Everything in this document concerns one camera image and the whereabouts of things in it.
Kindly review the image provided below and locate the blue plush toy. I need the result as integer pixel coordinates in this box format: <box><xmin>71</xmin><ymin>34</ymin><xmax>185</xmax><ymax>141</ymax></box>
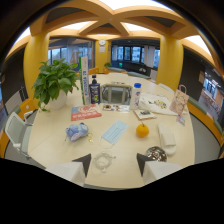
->
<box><xmin>64</xmin><ymin>122</ymin><xmax>90</xmax><ymax>143</ymax></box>

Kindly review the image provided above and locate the orange fruit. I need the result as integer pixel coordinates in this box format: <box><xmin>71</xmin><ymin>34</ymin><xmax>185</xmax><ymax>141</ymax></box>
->
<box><xmin>135</xmin><ymin>121</ymin><xmax>150</xmax><ymax>139</ymax></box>

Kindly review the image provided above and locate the small blue card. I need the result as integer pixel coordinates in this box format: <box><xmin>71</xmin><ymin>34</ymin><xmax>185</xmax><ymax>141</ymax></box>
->
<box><xmin>176</xmin><ymin>114</ymin><xmax>187</xmax><ymax>127</ymax></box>

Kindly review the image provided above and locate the light blue face mask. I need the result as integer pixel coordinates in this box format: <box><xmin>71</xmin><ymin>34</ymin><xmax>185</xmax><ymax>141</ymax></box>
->
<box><xmin>99</xmin><ymin>119</ymin><xmax>130</xmax><ymax>150</ymax></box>

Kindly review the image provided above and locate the small picture book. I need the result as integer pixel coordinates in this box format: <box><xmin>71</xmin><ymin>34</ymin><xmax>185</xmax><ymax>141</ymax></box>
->
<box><xmin>133</xmin><ymin>109</ymin><xmax>157</xmax><ymax>121</ymax></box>

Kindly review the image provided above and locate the red and blue booklet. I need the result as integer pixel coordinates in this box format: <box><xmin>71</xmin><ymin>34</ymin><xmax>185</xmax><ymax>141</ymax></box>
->
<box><xmin>70</xmin><ymin>103</ymin><xmax>103</xmax><ymax>122</ymax></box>

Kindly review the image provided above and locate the white grey office chair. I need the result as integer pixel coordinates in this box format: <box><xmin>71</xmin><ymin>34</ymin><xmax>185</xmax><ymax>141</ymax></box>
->
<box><xmin>4</xmin><ymin>111</ymin><xmax>34</xmax><ymax>160</ymax></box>

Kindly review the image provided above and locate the white printed tote bag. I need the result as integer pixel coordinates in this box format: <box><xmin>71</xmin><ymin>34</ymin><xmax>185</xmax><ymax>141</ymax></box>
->
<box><xmin>138</xmin><ymin>92</ymin><xmax>178</xmax><ymax>117</ymax></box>

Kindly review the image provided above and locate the white plant pot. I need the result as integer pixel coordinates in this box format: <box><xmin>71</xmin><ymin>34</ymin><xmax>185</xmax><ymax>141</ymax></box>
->
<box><xmin>46</xmin><ymin>89</ymin><xmax>69</xmax><ymax>112</ymax></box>

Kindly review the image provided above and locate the patterned paper gift bag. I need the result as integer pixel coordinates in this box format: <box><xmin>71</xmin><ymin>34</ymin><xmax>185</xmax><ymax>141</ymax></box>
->
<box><xmin>168</xmin><ymin>84</ymin><xmax>190</xmax><ymax>117</ymax></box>

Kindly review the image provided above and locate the illustrated flat leaflet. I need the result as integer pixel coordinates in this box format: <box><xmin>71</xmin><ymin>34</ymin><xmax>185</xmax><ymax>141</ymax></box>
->
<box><xmin>101</xmin><ymin>103</ymin><xmax>131</xmax><ymax>113</ymax></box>

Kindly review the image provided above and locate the yellow wooden chair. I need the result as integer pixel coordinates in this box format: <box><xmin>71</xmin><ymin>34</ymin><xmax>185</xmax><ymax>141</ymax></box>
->
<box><xmin>17</xmin><ymin>97</ymin><xmax>38</xmax><ymax>122</ymax></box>

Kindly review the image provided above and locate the white bottle blue cap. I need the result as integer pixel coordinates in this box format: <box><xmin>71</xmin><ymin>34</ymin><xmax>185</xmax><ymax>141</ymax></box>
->
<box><xmin>129</xmin><ymin>82</ymin><xmax>142</xmax><ymax>111</ymax></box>

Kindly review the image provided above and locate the dark blue bottle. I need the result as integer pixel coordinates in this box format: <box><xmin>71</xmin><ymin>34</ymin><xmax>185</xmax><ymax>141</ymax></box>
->
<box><xmin>88</xmin><ymin>74</ymin><xmax>102</xmax><ymax>105</ymax></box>

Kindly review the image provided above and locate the green potted plant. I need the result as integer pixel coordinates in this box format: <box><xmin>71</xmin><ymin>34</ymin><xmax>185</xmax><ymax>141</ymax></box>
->
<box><xmin>31</xmin><ymin>58</ymin><xmax>80</xmax><ymax>112</ymax></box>

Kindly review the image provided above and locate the tall white green box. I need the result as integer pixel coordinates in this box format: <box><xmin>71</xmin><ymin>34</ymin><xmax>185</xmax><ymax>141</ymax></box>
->
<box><xmin>78</xmin><ymin>55</ymin><xmax>91</xmax><ymax>106</ymax></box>

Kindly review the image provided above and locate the white coiled cable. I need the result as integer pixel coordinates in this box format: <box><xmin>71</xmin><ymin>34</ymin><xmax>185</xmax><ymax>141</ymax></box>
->
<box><xmin>92</xmin><ymin>150</ymin><xmax>117</xmax><ymax>173</ymax></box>

